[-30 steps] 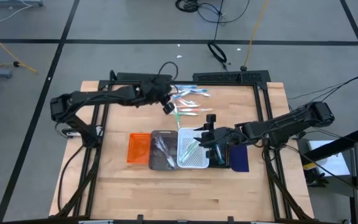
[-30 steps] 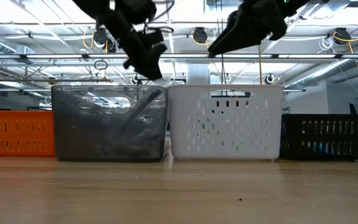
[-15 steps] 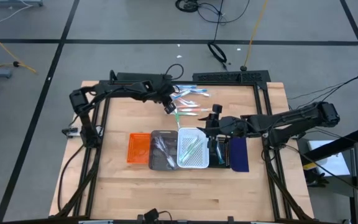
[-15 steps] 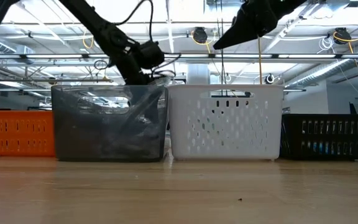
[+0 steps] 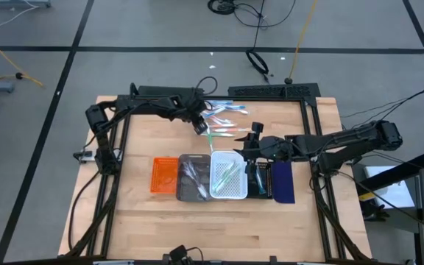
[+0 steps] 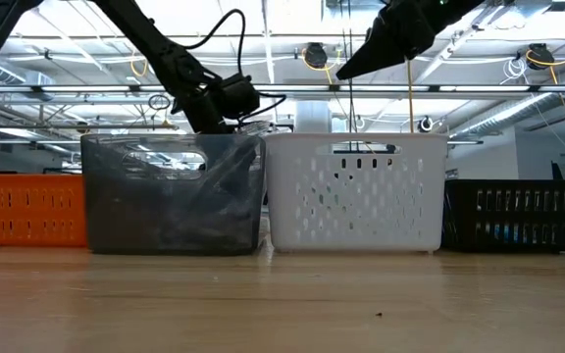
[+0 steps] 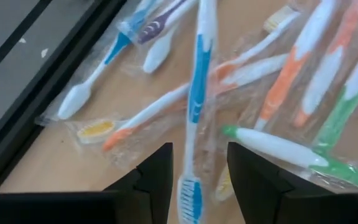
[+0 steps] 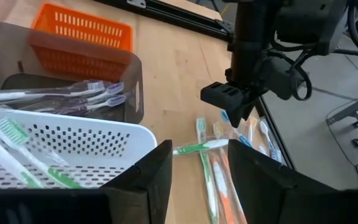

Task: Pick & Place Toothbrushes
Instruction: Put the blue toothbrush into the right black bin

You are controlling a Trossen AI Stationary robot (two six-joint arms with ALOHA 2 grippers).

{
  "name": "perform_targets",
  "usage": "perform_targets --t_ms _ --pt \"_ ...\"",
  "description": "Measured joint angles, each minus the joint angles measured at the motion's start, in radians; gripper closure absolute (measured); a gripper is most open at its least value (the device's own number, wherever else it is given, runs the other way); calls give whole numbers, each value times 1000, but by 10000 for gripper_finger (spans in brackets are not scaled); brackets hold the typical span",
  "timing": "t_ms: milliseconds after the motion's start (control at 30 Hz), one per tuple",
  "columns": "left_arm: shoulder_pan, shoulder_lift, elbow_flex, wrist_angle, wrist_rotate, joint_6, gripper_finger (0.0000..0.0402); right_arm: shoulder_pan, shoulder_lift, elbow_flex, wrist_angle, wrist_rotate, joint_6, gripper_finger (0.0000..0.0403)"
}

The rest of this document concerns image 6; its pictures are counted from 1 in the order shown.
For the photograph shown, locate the yellow hanging power cord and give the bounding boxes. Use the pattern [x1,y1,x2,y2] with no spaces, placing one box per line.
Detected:
[406,57,415,134]

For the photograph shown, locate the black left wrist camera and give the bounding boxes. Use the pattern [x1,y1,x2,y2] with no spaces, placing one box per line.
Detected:
[218,73,262,120]

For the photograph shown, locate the silver ventilation duct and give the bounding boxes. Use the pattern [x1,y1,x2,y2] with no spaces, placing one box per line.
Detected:
[0,61,58,102]
[451,61,565,139]

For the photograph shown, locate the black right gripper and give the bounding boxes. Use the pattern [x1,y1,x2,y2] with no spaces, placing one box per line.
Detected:
[335,0,440,81]

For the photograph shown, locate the grey translucent plastic bin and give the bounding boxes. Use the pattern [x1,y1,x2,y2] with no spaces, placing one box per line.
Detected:
[79,132,267,257]

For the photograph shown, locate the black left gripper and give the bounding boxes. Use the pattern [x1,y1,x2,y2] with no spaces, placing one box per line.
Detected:
[172,77,232,134]

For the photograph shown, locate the black slotted plastic basket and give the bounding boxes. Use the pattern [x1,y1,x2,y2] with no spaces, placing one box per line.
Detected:
[439,178,565,255]

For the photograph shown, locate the white perforated plastic basket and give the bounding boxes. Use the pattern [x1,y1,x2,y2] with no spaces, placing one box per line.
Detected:
[262,131,450,255]

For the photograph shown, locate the white building column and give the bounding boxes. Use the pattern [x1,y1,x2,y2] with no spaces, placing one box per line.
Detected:
[294,100,334,134]

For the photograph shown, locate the grey packaged toothbrush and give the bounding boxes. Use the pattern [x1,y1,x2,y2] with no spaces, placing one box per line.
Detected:
[183,139,263,217]

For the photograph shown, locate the white coiled ceiling cables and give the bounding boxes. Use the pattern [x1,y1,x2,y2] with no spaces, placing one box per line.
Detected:
[501,57,529,85]

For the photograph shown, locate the long ceiling light rail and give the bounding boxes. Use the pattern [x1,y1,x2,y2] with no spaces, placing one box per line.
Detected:
[0,83,565,95]

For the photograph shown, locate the dark horizontal pipe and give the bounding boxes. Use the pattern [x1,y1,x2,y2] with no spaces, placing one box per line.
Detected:
[0,122,180,131]

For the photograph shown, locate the orange slotted plastic basket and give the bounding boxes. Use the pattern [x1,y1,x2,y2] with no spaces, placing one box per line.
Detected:
[0,172,89,247]

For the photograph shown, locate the black left camera cable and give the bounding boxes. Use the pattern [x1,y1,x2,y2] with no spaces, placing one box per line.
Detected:
[179,8,288,124]

